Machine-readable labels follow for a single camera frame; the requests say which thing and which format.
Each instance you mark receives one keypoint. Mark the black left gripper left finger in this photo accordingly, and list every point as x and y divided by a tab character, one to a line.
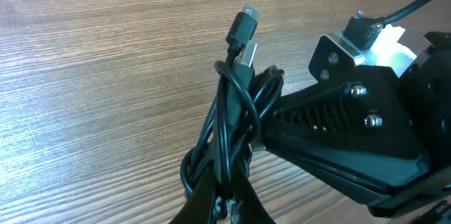
198	208

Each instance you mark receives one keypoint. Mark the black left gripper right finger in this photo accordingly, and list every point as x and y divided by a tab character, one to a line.
246	207

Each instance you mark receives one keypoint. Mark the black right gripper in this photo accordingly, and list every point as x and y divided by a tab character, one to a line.
352	132

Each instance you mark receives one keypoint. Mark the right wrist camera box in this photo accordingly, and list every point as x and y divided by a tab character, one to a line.
364	42

